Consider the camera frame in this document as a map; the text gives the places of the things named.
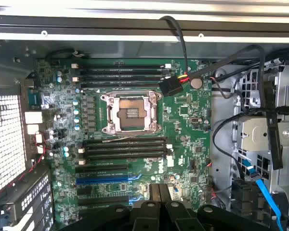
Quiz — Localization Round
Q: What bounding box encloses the black plastic drive bracket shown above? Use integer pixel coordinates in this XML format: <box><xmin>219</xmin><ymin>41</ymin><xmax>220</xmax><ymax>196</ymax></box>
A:
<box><xmin>231</xmin><ymin>179</ymin><xmax>261</xmax><ymax>217</ymax></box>

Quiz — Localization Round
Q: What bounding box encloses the open metal PC case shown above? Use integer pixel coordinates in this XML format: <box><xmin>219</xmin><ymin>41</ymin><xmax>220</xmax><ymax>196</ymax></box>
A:
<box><xmin>0</xmin><ymin>14</ymin><xmax>289</xmax><ymax>231</ymax></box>

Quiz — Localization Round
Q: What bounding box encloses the RAM slot with white latches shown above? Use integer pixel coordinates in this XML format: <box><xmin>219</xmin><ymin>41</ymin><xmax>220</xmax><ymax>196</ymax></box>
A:
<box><xmin>71</xmin><ymin>62</ymin><xmax>172</xmax><ymax>69</ymax></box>
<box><xmin>78</xmin><ymin>144</ymin><xmax>173</xmax><ymax>154</ymax></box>
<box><xmin>71</xmin><ymin>74</ymin><xmax>166</xmax><ymax>82</ymax></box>
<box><xmin>78</xmin><ymin>154</ymin><xmax>168</xmax><ymax>166</ymax></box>

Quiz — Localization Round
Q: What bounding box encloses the blue flat data wire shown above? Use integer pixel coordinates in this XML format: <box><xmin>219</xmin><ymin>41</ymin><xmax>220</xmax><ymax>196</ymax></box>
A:
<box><xmin>240</xmin><ymin>156</ymin><xmax>285</xmax><ymax>231</ymax></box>

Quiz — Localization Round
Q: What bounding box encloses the red and black twisted wire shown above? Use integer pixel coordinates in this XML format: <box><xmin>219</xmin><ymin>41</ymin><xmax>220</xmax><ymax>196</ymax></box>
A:
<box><xmin>13</xmin><ymin>131</ymin><xmax>50</xmax><ymax>191</ymax></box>

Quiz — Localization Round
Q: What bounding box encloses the silver metal disk bay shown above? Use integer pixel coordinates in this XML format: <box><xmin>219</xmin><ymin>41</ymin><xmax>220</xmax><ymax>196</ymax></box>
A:
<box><xmin>231</xmin><ymin>64</ymin><xmax>289</xmax><ymax>231</ymax></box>

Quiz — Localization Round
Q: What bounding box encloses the short black expansion slot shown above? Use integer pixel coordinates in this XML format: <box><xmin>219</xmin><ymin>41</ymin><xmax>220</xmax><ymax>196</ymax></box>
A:
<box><xmin>77</xmin><ymin>187</ymin><xmax>93</xmax><ymax>196</ymax></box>

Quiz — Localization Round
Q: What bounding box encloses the long black expansion slot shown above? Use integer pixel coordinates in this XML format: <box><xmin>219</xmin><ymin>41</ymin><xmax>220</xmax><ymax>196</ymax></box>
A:
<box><xmin>78</xmin><ymin>194</ymin><xmax>135</xmax><ymax>205</ymax></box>
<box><xmin>75</xmin><ymin>163</ymin><xmax>129</xmax><ymax>172</ymax></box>

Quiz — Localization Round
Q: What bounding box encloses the RAM slot with black latches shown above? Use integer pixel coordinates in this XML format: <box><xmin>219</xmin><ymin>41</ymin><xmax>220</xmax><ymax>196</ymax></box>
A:
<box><xmin>80</xmin><ymin>68</ymin><xmax>169</xmax><ymax>75</ymax></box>
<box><xmin>80</xmin><ymin>81</ymin><xmax>165</xmax><ymax>89</ymax></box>
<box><xmin>83</xmin><ymin>149</ymin><xmax>167</xmax><ymax>156</ymax></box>
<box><xmin>83</xmin><ymin>139</ymin><xmax>167</xmax><ymax>145</ymax></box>

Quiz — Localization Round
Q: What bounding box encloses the large silver port block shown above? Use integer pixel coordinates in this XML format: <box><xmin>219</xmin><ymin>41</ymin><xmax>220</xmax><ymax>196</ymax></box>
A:
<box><xmin>24</xmin><ymin>111</ymin><xmax>43</xmax><ymax>125</ymax></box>
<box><xmin>27</xmin><ymin>124</ymin><xmax>43</xmax><ymax>135</ymax></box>

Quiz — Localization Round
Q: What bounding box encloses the silver CPU socket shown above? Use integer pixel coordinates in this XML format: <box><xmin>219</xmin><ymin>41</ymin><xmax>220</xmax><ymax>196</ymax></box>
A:
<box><xmin>100</xmin><ymin>90</ymin><xmax>163</xmax><ymax>136</ymax></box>

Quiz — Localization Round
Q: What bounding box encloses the thin black curved cable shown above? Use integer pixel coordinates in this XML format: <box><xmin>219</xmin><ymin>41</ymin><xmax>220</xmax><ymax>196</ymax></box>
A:
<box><xmin>212</xmin><ymin>108</ymin><xmax>278</xmax><ymax>181</ymax></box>

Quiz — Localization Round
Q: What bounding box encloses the black flat plastic bar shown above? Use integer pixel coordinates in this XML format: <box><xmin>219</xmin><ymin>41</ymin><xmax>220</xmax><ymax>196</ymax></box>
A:
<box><xmin>264</xmin><ymin>79</ymin><xmax>284</xmax><ymax>170</ymax></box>

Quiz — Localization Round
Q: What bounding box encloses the round coin cell battery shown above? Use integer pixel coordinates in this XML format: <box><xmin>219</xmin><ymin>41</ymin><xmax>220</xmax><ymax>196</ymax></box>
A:
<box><xmin>190</xmin><ymin>77</ymin><xmax>203</xmax><ymax>90</ymax></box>

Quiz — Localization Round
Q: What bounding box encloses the thick black sleeved cable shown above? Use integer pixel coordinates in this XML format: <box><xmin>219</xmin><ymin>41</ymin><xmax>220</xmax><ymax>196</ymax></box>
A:
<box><xmin>189</xmin><ymin>44</ymin><xmax>268</xmax><ymax>114</ymax></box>

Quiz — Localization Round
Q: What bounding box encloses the black power cable with connector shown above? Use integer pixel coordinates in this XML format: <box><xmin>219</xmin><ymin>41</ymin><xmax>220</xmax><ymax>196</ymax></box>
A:
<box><xmin>158</xmin><ymin>15</ymin><xmax>191</xmax><ymax>97</ymax></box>

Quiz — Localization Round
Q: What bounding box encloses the green motherboard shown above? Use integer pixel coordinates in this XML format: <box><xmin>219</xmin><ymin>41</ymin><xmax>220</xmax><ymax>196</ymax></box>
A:
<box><xmin>36</xmin><ymin>57</ymin><xmax>214</xmax><ymax>217</ymax></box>

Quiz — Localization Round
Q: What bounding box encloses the short black looped cable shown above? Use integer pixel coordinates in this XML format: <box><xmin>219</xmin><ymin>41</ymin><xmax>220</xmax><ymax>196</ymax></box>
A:
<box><xmin>44</xmin><ymin>49</ymin><xmax>87</xmax><ymax>61</ymax></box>

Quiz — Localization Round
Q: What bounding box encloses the thin wire locking lever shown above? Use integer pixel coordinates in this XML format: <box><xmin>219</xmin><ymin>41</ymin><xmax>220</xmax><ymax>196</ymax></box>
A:
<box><xmin>102</xmin><ymin>136</ymin><xmax>145</xmax><ymax>143</ymax></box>

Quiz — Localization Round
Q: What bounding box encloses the blue expansion slot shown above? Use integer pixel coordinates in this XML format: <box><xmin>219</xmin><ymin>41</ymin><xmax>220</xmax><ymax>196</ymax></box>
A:
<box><xmin>76</xmin><ymin>174</ymin><xmax>142</xmax><ymax>186</ymax></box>

